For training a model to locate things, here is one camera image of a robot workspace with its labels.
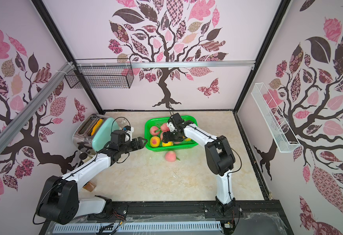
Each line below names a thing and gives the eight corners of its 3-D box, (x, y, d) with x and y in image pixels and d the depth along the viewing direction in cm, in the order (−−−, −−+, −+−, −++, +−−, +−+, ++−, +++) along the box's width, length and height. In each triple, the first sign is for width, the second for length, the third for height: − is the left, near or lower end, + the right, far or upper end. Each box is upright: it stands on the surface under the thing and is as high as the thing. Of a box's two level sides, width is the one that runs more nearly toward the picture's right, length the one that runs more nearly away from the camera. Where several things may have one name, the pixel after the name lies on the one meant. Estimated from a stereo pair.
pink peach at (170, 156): (165, 162, 93) (165, 158, 89) (166, 154, 96) (165, 150, 92) (176, 162, 93) (176, 158, 89) (176, 154, 96) (176, 150, 92)
